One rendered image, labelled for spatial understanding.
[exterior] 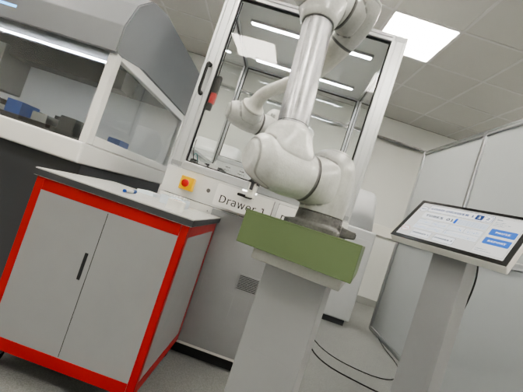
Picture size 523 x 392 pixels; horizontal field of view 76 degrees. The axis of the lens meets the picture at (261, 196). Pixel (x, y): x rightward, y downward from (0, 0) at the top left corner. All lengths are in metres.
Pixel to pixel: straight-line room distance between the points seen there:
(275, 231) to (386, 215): 4.48
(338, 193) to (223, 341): 1.13
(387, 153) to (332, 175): 4.41
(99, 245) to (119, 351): 0.39
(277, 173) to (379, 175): 4.46
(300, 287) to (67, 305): 0.85
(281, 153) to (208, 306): 1.13
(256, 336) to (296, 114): 0.69
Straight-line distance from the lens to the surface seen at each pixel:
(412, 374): 1.88
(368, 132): 1.89
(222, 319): 1.88
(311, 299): 1.05
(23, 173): 2.04
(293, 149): 0.98
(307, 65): 1.13
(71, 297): 1.43
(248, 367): 1.15
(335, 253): 0.93
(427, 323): 1.83
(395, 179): 5.45
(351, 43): 1.38
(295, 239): 0.94
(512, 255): 1.66
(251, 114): 1.46
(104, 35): 1.93
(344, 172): 1.09
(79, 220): 1.39
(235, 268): 1.81
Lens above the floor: 0.87
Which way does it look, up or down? 2 degrees up
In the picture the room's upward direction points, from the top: 18 degrees clockwise
